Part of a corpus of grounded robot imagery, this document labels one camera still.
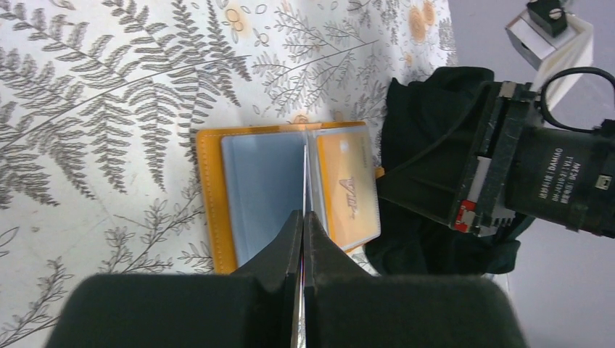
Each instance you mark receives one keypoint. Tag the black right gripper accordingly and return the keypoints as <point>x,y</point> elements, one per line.
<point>476,155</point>

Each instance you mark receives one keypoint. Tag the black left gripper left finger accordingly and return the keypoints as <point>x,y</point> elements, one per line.
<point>254,306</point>

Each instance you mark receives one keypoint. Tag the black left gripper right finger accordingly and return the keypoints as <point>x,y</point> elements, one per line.
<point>345,306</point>

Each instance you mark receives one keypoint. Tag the yellow credit card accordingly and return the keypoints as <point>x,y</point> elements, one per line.
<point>348,186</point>

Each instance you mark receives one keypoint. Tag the yellow leather card holder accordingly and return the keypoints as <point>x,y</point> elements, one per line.
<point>252,180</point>

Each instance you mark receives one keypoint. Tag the black cloth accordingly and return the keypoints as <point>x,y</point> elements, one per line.
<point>423,149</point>

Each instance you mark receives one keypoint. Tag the floral patterned table mat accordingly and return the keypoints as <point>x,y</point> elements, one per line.
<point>101,101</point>

